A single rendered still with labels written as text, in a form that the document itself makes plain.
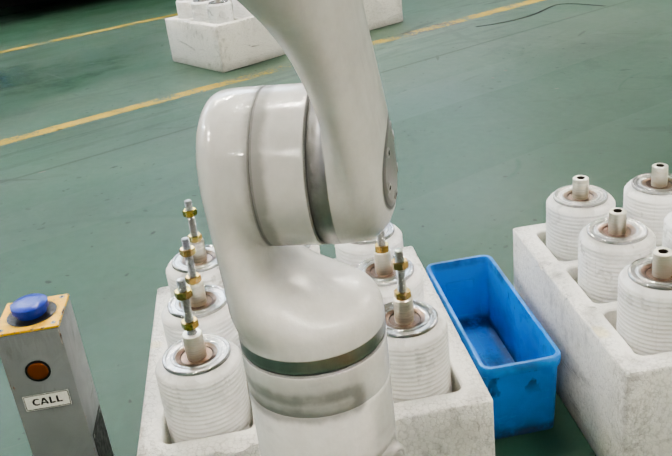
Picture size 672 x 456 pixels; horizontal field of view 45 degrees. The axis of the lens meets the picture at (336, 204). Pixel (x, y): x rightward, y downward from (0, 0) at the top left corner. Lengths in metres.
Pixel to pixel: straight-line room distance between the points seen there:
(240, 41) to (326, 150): 2.80
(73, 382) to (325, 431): 0.51
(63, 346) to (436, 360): 0.41
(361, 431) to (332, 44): 0.25
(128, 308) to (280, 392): 1.10
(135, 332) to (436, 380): 0.71
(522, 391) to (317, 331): 0.67
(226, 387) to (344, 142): 0.54
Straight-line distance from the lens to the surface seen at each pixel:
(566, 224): 1.18
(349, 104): 0.38
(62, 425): 1.00
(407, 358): 0.90
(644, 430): 1.03
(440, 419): 0.92
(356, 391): 0.49
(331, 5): 0.36
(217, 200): 0.43
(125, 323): 1.53
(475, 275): 1.34
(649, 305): 0.99
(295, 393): 0.48
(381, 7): 3.62
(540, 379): 1.11
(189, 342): 0.90
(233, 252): 0.44
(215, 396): 0.90
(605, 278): 1.09
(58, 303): 0.96
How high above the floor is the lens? 0.75
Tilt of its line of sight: 24 degrees down
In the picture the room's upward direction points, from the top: 7 degrees counter-clockwise
